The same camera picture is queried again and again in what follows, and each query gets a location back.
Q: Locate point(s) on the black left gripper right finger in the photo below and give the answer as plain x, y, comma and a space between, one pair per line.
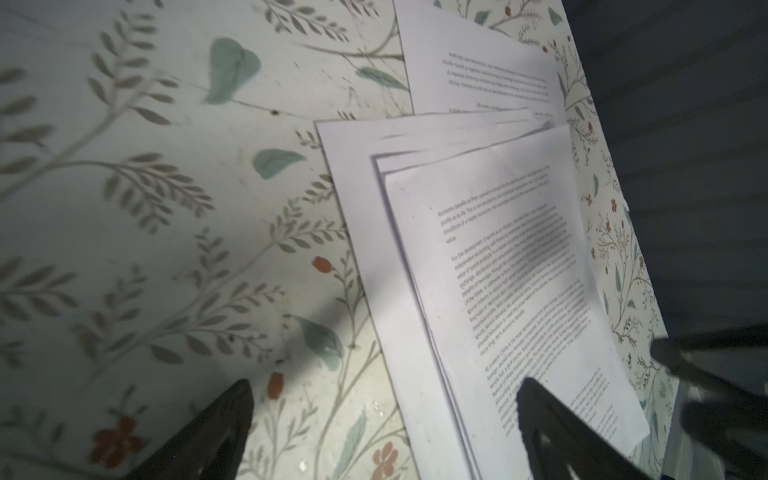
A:
561, 446

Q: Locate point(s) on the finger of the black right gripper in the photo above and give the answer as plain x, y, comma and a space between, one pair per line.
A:
712, 422

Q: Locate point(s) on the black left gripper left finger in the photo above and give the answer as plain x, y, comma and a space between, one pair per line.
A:
211, 446

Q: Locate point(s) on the printed paper sheet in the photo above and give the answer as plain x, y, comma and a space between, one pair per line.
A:
454, 65
471, 247

